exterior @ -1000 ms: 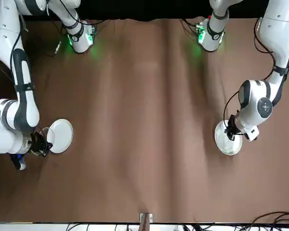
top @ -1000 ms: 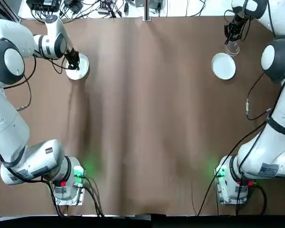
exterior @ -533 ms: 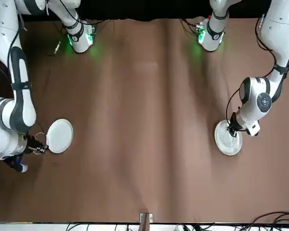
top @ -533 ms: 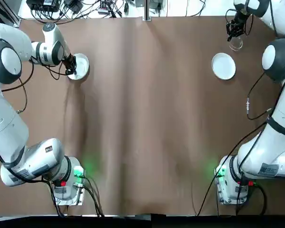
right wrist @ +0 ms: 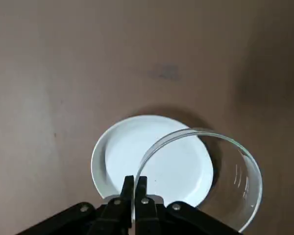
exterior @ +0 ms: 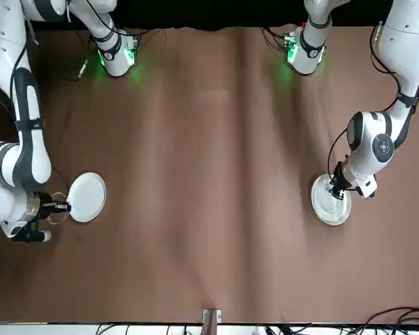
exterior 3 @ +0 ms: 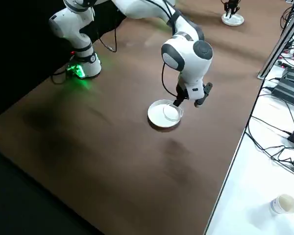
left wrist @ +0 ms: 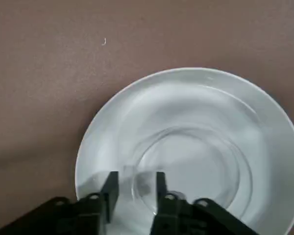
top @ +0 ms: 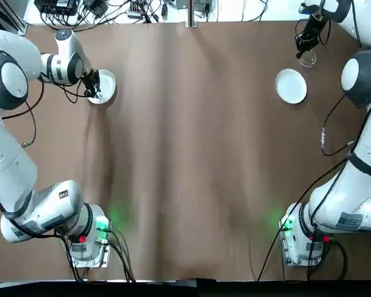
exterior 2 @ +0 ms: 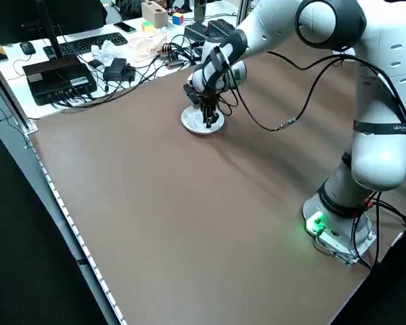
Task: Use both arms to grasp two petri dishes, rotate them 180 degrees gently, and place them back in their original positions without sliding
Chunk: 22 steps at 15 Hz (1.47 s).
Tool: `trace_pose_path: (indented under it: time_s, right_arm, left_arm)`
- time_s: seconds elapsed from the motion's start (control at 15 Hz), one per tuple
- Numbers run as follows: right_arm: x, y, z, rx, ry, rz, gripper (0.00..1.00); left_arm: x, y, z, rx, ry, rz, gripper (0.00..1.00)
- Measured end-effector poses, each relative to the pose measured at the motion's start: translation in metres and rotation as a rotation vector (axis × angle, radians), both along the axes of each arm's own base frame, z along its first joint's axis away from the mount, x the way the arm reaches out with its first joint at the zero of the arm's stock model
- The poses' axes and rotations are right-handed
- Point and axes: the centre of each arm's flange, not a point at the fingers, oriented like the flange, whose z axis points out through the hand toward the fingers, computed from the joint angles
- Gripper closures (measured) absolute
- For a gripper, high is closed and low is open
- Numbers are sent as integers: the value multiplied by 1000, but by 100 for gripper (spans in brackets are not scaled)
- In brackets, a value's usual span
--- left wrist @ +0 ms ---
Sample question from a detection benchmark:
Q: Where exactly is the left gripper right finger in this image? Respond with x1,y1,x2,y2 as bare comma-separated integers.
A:
150,171,262,235

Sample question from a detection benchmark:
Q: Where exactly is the clear glass petri dish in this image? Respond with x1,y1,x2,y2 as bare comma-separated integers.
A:
131,126,254,217

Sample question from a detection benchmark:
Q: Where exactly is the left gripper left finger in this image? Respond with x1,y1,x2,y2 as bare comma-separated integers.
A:
0,171,120,235

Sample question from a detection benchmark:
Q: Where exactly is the white ceramic saucer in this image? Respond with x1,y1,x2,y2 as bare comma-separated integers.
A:
75,67,294,235

